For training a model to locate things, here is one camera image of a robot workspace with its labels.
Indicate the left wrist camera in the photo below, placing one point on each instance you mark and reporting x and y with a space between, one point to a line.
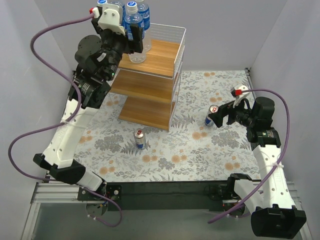
109 17

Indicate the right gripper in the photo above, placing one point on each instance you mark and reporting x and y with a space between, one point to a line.
230 114

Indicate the small Pocari Sweat bottle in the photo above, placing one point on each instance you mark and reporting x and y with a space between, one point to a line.
134 25

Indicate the white wire wooden shelf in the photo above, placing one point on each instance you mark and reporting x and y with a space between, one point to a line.
147 93

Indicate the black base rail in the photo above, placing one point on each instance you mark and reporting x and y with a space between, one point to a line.
172 195

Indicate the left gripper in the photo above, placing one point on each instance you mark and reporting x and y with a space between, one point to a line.
120 35

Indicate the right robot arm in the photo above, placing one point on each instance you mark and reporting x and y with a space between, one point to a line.
273 213

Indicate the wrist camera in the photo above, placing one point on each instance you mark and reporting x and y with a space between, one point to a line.
109 17
238 92

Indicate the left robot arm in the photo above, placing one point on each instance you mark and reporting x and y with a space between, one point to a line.
98 57

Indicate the Red Bull can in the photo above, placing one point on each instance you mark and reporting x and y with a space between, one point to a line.
140 139
213 109

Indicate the floral tablecloth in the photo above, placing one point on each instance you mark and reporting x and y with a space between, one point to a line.
188 151

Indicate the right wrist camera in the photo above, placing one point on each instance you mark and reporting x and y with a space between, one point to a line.
238 92

